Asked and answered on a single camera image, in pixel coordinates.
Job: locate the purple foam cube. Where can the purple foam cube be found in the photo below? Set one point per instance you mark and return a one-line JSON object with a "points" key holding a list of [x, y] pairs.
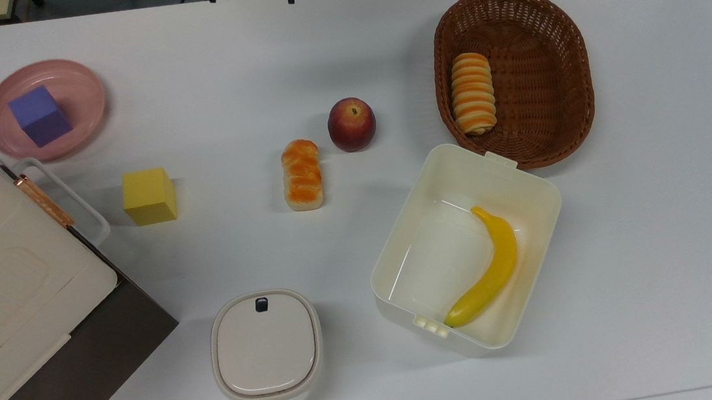
{"points": [[40, 117]]}

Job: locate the yellow foam cube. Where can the yellow foam cube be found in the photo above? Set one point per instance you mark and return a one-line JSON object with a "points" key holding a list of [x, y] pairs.
{"points": [[148, 195]]}

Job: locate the red apple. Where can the red apple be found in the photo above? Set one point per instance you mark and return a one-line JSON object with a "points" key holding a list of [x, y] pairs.
{"points": [[352, 125]]}

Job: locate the braided orange bread loaf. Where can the braided orange bread loaf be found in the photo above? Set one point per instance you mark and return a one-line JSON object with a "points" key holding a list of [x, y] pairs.
{"points": [[302, 176]]}

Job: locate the striped bread roll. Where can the striped bread roll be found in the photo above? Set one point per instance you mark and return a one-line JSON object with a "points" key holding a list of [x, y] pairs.
{"points": [[473, 94]]}

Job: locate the pink round plate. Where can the pink round plate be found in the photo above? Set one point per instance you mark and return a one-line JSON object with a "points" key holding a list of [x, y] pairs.
{"points": [[78, 83]]}

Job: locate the brown wicker basket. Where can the brown wicker basket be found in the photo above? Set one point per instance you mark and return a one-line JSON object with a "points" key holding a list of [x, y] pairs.
{"points": [[540, 78]]}

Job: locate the white plastic open container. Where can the white plastic open container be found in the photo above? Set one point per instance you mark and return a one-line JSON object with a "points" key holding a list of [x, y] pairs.
{"points": [[440, 264]]}

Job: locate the copper oven latch strip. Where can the copper oven latch strip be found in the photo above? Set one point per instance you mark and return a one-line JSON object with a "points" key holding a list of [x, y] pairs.
{"points": [[44, 201]]}

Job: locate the yellow banana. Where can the yellow banana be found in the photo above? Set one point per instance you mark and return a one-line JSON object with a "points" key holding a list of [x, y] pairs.
{"points": [[499, 264]]}

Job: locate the small white lidded bin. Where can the small white lidded bin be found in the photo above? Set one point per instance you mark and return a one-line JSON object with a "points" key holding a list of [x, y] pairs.
{"points": [[266, 349]]}

